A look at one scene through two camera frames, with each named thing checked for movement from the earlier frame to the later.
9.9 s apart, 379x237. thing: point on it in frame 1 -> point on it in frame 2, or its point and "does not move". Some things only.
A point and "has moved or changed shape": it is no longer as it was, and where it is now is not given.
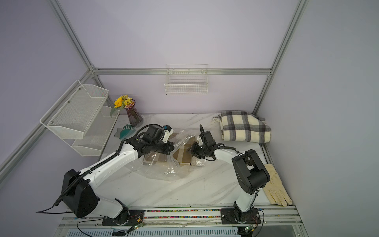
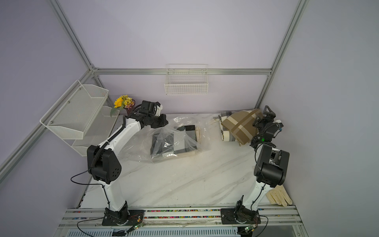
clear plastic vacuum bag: [168, 165] has moved or changed shape
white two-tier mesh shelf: [80, 112] does not move
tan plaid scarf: [182, 144] -> [240, 124]
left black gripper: [169, 144] -> [163, 121]
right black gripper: [194, 150] -> [270, 121]
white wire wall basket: [183, 79] does not move
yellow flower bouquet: [123, 101] does not move
